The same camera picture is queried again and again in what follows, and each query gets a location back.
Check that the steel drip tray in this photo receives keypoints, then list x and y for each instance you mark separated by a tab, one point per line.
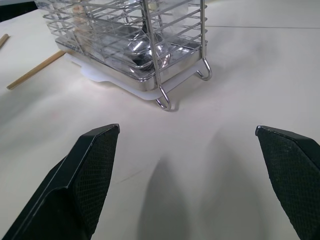
117	72

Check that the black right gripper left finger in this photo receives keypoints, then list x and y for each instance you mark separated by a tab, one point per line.
75	190

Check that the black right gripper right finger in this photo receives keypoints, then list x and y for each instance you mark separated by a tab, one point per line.
295	175

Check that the white plastic base mat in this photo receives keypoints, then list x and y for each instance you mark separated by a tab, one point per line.
150	93

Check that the wooden chopstick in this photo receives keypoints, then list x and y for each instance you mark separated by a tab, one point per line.
3	40
35	70

